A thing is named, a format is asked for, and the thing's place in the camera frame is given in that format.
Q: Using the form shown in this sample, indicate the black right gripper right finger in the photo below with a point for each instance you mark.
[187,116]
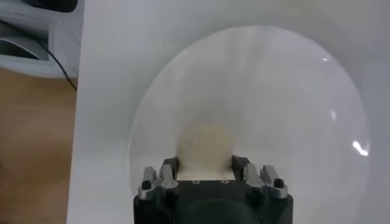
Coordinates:
[265,181]

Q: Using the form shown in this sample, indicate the white steamed baozi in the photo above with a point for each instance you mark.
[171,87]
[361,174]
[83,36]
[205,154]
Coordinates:
[204,149]

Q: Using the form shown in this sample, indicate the white round plate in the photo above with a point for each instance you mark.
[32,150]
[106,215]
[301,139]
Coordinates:
[274,91]

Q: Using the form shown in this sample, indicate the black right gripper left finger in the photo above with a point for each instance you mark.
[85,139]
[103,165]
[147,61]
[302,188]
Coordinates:
[158,182]

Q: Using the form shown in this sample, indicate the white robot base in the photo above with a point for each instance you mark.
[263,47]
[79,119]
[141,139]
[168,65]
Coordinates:
[18,65]

